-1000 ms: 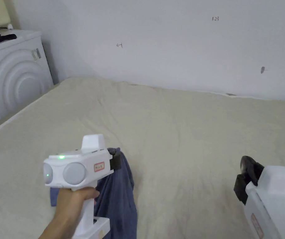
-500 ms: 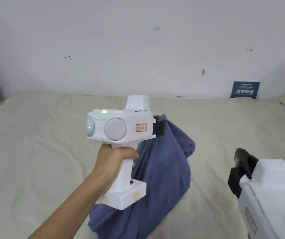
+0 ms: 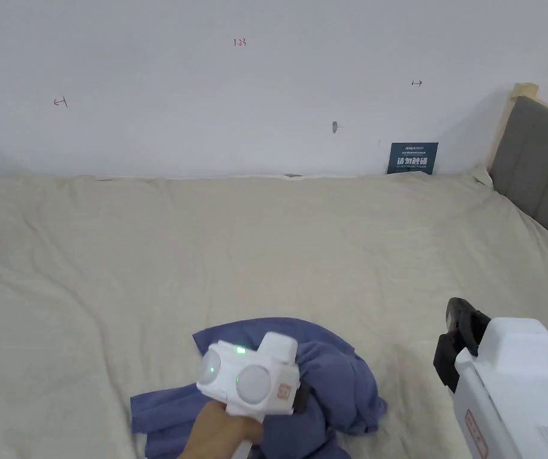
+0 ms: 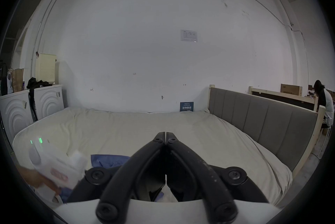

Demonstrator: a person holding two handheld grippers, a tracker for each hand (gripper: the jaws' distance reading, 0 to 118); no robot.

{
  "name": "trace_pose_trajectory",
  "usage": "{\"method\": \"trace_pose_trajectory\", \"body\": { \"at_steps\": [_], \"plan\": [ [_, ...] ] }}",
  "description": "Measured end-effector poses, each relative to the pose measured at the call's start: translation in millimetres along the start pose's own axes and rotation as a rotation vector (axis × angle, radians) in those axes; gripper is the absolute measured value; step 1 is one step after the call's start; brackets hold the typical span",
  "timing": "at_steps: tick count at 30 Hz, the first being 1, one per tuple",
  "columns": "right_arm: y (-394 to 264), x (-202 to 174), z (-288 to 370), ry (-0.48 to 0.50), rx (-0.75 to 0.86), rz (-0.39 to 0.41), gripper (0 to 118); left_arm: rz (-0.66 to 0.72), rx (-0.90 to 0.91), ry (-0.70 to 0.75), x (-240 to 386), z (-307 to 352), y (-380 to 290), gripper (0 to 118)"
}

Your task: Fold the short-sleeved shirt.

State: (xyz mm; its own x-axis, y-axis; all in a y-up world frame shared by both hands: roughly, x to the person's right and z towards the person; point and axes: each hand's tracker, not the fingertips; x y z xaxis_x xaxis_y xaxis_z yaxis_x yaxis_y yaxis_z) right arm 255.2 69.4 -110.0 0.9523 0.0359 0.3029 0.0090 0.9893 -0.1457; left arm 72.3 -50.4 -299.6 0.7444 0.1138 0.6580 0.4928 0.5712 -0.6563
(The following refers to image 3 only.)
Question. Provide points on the blue shirt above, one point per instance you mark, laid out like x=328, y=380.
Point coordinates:
x=336, y=382

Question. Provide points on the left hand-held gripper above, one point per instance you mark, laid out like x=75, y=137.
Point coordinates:
x=254, y=382

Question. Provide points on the dark blue sign card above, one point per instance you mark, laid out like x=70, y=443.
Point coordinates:
x=412, y=158

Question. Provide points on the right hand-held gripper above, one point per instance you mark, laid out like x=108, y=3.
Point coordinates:
x=522, y=406

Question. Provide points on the bed with beige sheet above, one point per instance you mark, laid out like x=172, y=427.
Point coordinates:
x=273, y=239

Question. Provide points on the grey padded headboard, wooden frame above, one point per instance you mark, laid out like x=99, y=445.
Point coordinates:
x=541, y=167

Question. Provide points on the person's left hand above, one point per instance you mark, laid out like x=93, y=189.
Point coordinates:
x=216, y=430

